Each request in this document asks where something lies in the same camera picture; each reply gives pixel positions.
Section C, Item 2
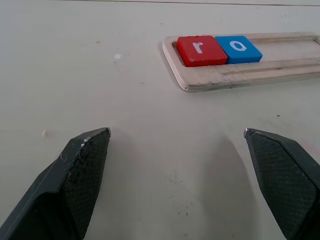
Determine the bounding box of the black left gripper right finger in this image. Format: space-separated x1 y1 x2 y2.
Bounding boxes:
243 127 320 240

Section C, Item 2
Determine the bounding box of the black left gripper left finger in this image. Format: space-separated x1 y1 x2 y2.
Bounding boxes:
0 127 112 240

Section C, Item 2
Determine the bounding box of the wooden letter tray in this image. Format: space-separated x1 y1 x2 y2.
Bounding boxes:
161 31 320 93

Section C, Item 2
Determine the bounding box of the blue letter tile o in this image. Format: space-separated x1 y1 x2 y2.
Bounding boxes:
214 35 264 65

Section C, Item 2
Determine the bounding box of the red letter tile r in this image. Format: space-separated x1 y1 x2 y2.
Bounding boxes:
176 35 229 68

